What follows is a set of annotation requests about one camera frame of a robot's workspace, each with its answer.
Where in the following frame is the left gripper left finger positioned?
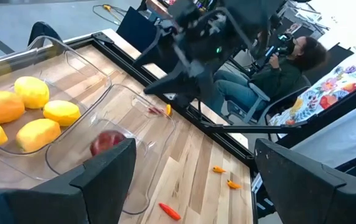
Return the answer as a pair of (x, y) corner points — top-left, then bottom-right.
(0, 138), (138, 224)

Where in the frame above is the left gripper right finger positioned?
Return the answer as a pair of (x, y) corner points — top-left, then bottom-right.
(254, 138), (356, 224)

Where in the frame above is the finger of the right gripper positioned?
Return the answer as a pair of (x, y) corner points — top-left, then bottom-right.
(133, 27), (182, 67)
(143, 60), (215, 107)

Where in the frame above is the dark red fruit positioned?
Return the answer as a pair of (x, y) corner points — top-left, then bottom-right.
(90, 129), (128, 157)
(148, 104), (173, 116)

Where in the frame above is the small red pepper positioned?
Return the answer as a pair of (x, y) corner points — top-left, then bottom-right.
(158, 202), (182, 222)

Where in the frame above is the orange mango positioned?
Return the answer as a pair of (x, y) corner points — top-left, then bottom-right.
(0, 90), (26, 124)
(15, 118), (62, 154)

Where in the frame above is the large black box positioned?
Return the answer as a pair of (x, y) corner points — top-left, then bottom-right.
(115, 6), (166, 54)

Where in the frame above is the clear plastic basket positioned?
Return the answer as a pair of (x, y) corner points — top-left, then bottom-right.
(45, 83), (178, 216)
(0, 35), (113, 156)
(0, 149), (82, 190)

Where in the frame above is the grey office chair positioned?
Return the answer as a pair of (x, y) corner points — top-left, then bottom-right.
(224, 74), (312, 126)

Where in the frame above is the black device with cyan light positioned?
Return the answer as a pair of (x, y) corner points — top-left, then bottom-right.
(254, 32), (294, 69)

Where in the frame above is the person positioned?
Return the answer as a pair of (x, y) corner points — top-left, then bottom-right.
(210, 35), (328, 121)

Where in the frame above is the floral patterned cloth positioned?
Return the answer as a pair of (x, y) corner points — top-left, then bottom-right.
(268, 51), (356, 139)

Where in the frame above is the black table clamp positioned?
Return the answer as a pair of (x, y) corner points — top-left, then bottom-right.
(27, 21), (63, 47)

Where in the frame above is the floor cable with yellow plug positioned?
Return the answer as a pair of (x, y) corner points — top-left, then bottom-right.
(91, 3), (128, 26)

